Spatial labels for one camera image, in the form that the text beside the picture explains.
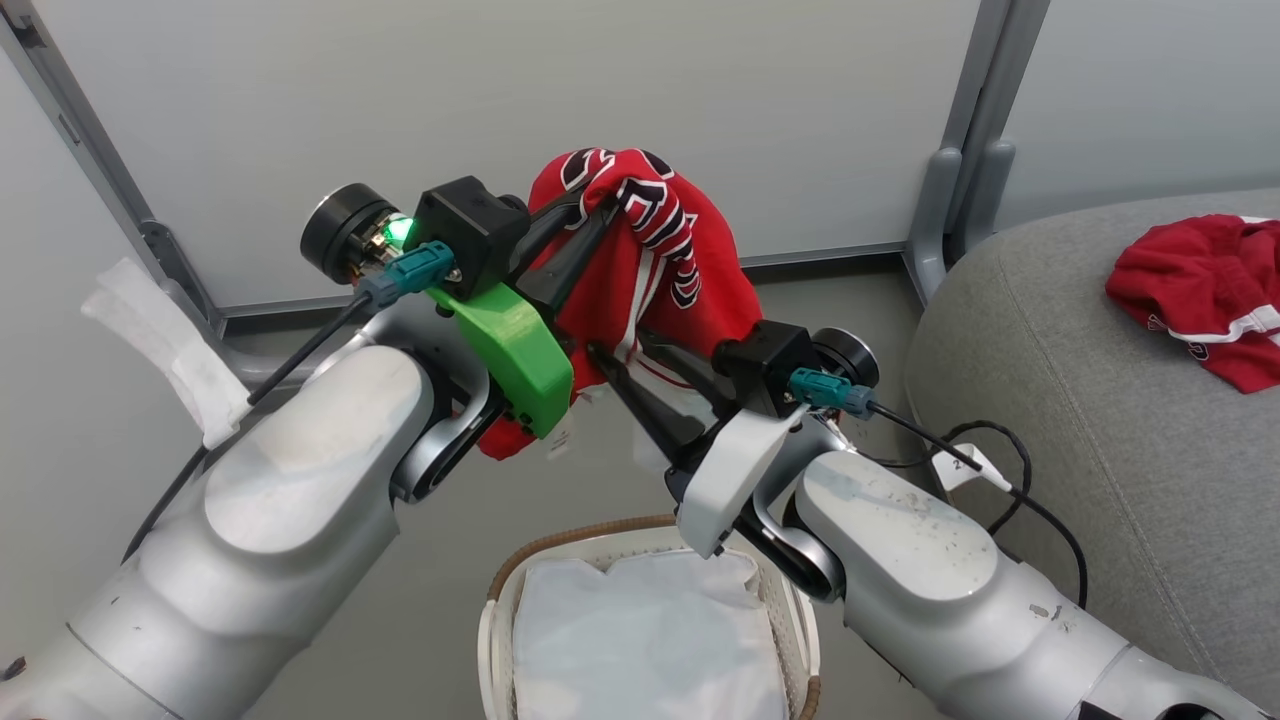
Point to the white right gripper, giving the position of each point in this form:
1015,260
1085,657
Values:
735,470

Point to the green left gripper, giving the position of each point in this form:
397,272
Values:
515,350

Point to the red basketball jersey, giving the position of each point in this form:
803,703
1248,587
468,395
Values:
700,290

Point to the red shorts with white stripe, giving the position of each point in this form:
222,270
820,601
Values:
1200,280

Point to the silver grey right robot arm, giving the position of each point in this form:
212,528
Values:
900,560

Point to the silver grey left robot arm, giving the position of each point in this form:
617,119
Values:
280,520

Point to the grey fabric sofa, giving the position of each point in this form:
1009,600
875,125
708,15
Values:
1100,420

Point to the white cloth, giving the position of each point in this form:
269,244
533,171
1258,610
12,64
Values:
640,640

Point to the white wicker-rimmed laundry basket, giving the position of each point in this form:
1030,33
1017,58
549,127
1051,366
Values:
493,650

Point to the white cloth tape strip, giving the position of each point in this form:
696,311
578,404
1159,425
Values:
190,370

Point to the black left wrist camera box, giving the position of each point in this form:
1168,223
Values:
470,225

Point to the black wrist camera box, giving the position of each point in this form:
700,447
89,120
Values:
470,225
765,365

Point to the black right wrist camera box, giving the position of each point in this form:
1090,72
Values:
765,365

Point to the grey partition post foot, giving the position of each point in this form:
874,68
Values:
985,190
935,220

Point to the dark metal hinge bracket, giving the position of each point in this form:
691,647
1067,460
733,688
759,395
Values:
165,250

